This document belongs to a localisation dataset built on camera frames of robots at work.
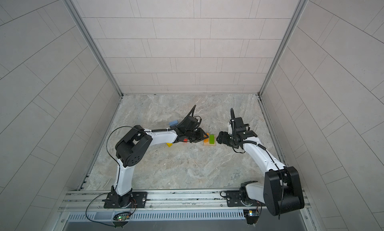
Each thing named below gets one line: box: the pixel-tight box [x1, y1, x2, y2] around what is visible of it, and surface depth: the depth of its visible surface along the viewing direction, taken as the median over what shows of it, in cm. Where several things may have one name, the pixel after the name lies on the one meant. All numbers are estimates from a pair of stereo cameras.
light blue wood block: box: [169, 120, 179, 127], surface depth 101 cm
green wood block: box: [209, 134, 215, 145], surface depth 92 cm
